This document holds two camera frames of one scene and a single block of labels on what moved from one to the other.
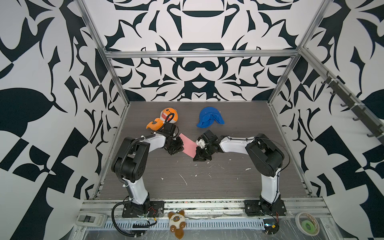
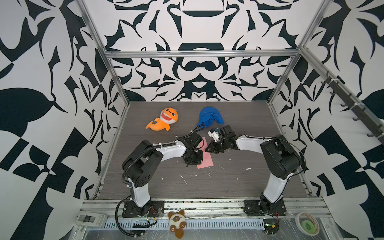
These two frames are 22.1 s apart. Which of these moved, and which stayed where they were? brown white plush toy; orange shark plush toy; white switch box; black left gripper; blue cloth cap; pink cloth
Moved: black left gripper; pink cloth
Stayed: brown white plush toy; white switch box; blue cloth cap; orange shark plush toy
